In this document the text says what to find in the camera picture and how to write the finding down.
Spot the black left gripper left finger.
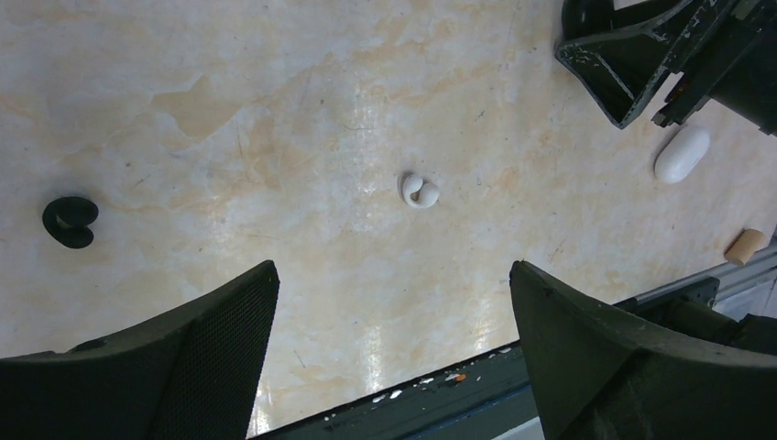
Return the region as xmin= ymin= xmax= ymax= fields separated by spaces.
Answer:
xmin=1 ymin=260 xmax=279 ymax=439

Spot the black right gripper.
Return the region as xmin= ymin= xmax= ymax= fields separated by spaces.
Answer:
xmin=554 ymin=1 xmax=776 ymax=135

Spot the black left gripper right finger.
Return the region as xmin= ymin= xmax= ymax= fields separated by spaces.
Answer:
xmin=510 ymin=261 xmax=776 ymax=439

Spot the black earbud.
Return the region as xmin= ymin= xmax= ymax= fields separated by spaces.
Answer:
xmin=42 ymin=196 xmax=99 ymax=249

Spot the white oval charging case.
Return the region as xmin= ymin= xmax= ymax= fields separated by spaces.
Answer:
xmin=653 ymin=126 xmax=711 ymax=184

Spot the small wooden cylinder block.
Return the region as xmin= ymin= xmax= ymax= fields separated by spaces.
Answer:
xmin=724 ymin=228 xmax=769 ymax=266

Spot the white earbud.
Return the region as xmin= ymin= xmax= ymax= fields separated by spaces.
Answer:
xmin=400 ymin=173 xmax=441 ymax=209

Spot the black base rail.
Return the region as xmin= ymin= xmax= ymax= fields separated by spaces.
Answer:
xmin=261 ymin=245 xmax=776 ymax=439

